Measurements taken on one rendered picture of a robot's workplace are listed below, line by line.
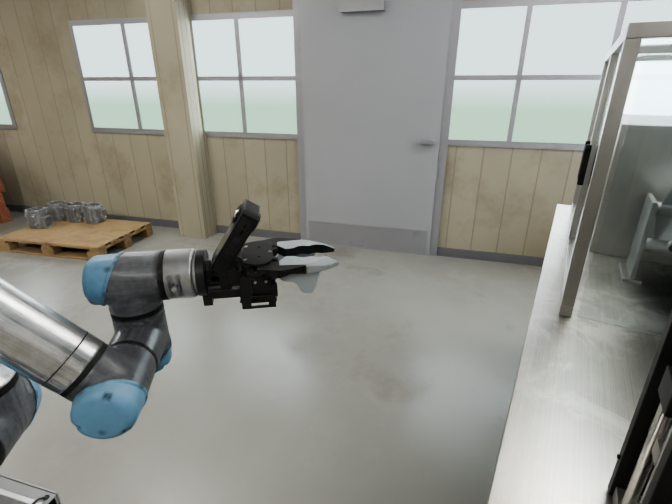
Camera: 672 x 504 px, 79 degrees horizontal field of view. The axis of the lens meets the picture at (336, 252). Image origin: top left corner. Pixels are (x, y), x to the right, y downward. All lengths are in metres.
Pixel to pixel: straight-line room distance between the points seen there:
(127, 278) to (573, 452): 0.77
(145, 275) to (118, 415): 0.19
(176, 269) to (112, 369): 0.15
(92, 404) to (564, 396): 0.83
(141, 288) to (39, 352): 0.15
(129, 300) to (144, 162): 4.26
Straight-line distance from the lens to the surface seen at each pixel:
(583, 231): 1.19
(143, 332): 0.67
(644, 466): 0.74
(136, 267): 0.64
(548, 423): 0.91
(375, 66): 3.66
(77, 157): 5.50
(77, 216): 5.03
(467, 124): 3.63
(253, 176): 4.19
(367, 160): 3.72
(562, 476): 0.83
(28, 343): 0.58
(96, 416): 0.59
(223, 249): 0.60
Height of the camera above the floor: 1.48
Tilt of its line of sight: 22 degrees down
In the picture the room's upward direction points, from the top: straight up
